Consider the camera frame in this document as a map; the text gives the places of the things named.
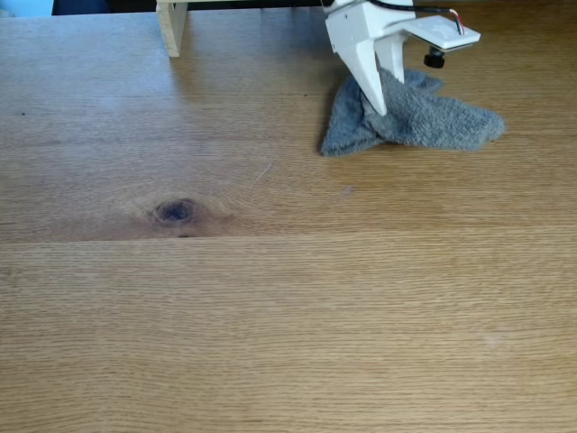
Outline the grey terry cloth towel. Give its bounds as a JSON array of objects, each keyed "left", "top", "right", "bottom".
[{"left": 319, "top": 66, "right": 506, "bottom": 158}]

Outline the light wooden stand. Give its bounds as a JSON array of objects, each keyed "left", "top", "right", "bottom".
[{"left": 156, "top": 0, "right": 325, "bottom": 58}]

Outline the black camera cable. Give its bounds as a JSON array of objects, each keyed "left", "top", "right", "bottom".
[{"left": 369, "top": 0, "right": 466, "bottom": 36}]

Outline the dark blue object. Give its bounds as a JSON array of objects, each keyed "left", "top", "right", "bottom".
[{"left": 51, "top": 0, "right": 114, "bottom": 17}]

